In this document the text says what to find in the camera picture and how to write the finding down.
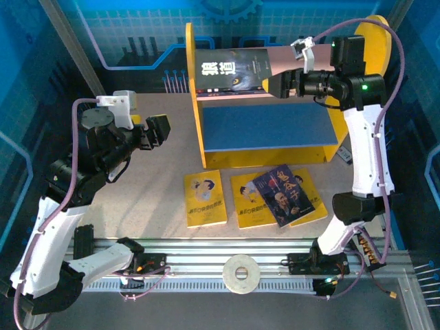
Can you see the black wolf cover book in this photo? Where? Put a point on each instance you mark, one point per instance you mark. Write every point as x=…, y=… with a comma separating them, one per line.
x=233, y=68

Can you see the yellow cartoon cover book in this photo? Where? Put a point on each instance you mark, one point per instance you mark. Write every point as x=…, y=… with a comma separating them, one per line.
x=251, y=213
x=206, y=206
x=318, y=209

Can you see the dark portrait cover book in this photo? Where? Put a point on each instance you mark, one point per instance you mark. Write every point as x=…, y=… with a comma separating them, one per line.
x=220, y=94
x=285, y=196

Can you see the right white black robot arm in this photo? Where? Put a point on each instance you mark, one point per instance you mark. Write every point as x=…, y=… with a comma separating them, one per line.
x=368, y=154

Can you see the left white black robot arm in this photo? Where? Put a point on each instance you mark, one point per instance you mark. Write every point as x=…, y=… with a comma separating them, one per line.
x=44, y=240

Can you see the blue table edge strip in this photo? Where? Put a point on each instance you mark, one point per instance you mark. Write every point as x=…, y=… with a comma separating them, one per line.
x=96, y=113
x=395, y=227

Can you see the yellow pink blue bookshelf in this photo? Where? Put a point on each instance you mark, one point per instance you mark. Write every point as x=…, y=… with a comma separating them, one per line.
x=275, y=127

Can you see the small black card device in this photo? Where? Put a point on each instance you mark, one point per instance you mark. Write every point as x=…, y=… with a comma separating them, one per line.
x=344, y=156

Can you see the small black controller board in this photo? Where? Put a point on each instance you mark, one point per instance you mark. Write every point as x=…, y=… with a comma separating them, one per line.
x=323, y=288
x=132, y=284

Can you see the white tape roll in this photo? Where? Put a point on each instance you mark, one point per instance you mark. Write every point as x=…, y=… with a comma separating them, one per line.
x=228, y=275

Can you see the black orange terminal block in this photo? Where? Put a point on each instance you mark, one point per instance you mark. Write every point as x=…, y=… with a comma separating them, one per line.
x=373, y=256

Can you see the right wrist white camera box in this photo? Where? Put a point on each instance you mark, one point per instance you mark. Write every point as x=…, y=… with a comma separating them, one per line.
x=308, y=60

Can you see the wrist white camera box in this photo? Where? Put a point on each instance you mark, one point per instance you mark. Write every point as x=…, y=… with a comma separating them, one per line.
x=308, y=60
x=118, y=103

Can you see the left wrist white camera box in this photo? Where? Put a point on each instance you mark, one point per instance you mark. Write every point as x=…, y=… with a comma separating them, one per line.
x=118, y=103

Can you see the aluminium corner post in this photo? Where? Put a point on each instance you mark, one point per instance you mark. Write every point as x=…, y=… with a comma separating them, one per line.
x=78, y=55
x=400, y=12

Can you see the black metal bracket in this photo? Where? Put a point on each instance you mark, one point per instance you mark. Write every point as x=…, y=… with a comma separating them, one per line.
x=82, y=240

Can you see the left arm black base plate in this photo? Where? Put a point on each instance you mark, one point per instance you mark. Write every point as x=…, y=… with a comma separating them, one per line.
x=154, y=263

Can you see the aluminium frame rail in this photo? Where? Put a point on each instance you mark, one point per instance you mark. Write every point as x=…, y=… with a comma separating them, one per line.
x=206, y=252

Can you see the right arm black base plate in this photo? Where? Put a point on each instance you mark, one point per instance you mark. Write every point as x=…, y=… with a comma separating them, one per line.
x=299, y=263

